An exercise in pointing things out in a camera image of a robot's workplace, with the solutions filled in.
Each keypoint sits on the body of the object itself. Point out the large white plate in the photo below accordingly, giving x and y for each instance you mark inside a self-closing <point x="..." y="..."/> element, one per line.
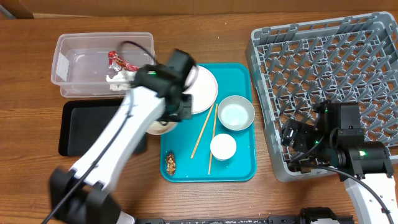
<point x="203" y="88"/>

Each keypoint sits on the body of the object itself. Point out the small white cup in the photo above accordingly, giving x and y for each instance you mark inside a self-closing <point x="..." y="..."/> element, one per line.
<point x="223" y="147"/>

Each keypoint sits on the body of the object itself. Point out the red snack wrapper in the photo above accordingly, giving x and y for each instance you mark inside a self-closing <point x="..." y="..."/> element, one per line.
<point x="117" y="63"/>

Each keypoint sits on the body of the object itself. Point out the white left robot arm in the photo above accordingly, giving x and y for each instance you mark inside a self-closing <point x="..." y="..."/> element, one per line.
<point x="83" y="194"/>

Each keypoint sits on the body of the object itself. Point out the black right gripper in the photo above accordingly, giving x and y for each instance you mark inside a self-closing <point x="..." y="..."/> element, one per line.
<point x="303" y="131"/>

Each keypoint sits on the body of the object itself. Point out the small pink plate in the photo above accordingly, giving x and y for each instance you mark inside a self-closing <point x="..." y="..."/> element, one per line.
<point x="160" y="127"/>

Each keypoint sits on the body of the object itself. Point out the grey dishwasher rack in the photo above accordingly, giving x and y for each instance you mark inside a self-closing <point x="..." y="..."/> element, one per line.
<point x="345" y="59"/>

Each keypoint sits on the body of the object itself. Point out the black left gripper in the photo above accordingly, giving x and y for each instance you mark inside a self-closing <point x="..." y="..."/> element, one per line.
<point x="186" y="113"/>

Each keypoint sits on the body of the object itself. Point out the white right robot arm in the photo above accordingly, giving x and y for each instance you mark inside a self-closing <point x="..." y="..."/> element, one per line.
<point x="338" y="145"/>

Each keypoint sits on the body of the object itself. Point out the left wooden chopstick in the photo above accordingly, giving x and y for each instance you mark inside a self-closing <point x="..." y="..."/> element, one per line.
<point x="201" y="132"/>

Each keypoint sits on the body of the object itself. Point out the brown food scrap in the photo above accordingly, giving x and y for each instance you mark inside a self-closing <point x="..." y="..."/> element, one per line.
<point x="170" y="163"/>

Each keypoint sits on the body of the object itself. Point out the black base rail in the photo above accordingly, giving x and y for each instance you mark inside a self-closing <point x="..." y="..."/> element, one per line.
<point x="306" y="216"/>

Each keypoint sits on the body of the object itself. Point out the black plastic tray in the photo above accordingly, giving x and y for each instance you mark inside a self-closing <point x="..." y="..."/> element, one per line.
<point x="82" y="123"/>

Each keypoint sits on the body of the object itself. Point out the teal plastic tray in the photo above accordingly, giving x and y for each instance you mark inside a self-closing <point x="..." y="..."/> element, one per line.
<point x="232" y="79"/>

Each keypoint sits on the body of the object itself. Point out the white tissue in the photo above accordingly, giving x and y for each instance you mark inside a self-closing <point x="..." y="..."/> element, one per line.
<point x="119" y="79"/>

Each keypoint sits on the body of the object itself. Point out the grey bowl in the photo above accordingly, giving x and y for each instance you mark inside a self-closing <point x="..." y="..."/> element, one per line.
<point x="236" y="113"/>

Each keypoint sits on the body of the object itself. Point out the clear plastic bin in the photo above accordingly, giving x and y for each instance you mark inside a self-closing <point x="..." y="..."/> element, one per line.
<point x="80" y="64"/>

